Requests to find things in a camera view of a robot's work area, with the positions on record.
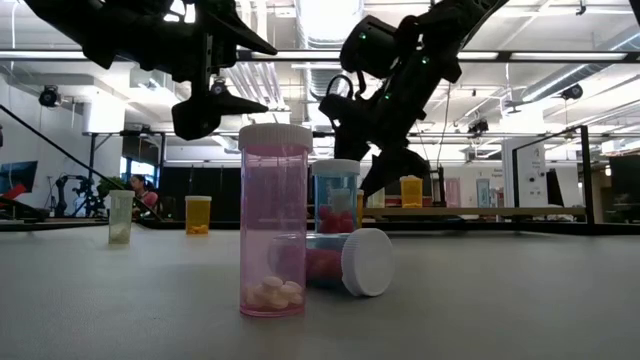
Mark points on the flat desk monitor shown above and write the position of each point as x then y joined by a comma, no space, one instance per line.
20,172

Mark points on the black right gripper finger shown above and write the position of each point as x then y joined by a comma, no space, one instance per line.
395,172

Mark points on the slim blue bottle red pills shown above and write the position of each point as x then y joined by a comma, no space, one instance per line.
335,180

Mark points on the wide blue bottle red pills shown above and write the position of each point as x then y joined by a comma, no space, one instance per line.
367,262

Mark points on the black ceiling camera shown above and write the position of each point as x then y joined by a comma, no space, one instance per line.
571,91
479,126
219,89
50,96

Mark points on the silver ceiling duct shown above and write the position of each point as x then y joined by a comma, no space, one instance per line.
320,25

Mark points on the small orange pill bottle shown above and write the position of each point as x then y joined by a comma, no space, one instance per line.
198,215
411,192

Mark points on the black slim monitor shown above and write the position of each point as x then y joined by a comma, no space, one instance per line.
552,187

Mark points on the red plastic piece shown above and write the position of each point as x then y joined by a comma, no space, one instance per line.
14,191

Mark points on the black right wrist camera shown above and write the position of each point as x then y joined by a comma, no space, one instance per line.
345,115

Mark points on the tall pink pill bottle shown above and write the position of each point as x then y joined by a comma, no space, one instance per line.
272,225

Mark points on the small pale green pill bottle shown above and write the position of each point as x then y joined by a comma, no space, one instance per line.
121,215

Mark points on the black background frame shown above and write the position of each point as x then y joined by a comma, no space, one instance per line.
150,133

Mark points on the black overhead station frame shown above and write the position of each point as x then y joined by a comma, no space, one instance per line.
300,55

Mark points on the dark wall screen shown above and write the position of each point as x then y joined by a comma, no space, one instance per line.
625,175

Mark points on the black metal shelf frame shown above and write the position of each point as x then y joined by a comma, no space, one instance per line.
588,175

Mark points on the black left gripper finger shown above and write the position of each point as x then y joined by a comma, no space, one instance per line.
240,35
210,112

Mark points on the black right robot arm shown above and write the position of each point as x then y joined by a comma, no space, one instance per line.
440,30

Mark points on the blue bottle white pills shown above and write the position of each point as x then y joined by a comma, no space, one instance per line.
483,194

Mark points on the small pink pill bottle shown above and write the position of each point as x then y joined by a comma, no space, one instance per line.
452,194

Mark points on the green potted plant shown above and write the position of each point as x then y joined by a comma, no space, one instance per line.
111,185

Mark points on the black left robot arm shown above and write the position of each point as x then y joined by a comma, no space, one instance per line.
75,20

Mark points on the black shelf base rail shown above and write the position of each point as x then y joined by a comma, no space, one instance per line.
450,226

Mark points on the person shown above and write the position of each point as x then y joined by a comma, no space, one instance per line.
145,197

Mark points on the black background robot arm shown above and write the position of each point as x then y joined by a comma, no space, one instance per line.
85,192

